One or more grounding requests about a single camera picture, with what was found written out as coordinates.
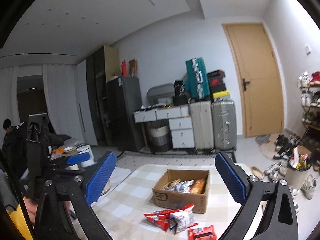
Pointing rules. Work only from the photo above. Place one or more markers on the silver suitcase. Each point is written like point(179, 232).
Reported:
point(224, 125)

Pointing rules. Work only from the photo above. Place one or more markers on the woven laundry basket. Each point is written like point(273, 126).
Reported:
point(159, 135)

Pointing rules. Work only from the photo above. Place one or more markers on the person's left hand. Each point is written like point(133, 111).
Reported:
point(31, 207)

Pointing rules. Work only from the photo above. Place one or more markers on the SF cardboard box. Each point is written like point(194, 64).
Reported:
point(175, 200)

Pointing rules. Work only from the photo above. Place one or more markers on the white kettle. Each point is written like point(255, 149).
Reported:
point(83, 149)

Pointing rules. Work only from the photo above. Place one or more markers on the beige suitcase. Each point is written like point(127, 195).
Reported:
point(201, 116)

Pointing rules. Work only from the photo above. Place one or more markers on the grey oval mirror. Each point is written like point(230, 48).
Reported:
point(164, 91)

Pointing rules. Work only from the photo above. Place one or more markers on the wooden door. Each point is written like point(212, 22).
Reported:
point(261, 92)

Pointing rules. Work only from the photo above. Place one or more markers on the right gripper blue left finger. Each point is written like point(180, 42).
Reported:
point(97, 176)

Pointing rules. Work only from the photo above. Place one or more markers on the shoe rack with shoes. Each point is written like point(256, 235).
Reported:
point(309, 101)

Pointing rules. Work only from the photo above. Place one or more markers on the red oreo cookie pack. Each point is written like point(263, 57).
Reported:
point(205, 233)

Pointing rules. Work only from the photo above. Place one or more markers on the white drawer desk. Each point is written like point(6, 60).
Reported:
point(179, 119)

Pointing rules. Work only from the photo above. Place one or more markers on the yellow sleeve forearm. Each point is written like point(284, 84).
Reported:
point(18, 219)

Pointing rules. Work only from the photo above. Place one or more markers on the orange bread pack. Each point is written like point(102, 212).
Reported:
point(198, 186)

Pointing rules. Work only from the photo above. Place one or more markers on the teal suitcase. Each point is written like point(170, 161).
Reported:
point(197, 78)

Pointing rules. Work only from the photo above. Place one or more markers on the white red noodle snack bag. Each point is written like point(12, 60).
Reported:
point(182, 219)

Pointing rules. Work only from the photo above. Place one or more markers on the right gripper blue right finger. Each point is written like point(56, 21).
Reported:
point(233, 176)

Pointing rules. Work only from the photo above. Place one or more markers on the purple grape candy bag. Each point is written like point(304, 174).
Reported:
point(178, 186)

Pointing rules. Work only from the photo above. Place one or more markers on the dark refrigerator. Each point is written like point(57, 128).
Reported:
point(123, 100)

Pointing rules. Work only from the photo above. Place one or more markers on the white trash bin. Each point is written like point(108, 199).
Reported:
point(295, 177)

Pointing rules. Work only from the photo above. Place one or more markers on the patterned floor rug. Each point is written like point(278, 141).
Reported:
point(133, 160)

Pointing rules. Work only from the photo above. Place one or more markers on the red puffed snack bag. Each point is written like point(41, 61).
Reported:
point(162, 219)

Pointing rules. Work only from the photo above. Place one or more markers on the checkered tablecloth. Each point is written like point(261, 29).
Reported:
point(122, 210)

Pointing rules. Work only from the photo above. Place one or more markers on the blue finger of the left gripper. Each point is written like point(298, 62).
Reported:
point(79, 158)

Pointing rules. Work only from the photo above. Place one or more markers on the stacked shoe boxes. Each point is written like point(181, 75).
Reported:
point(216, 83)

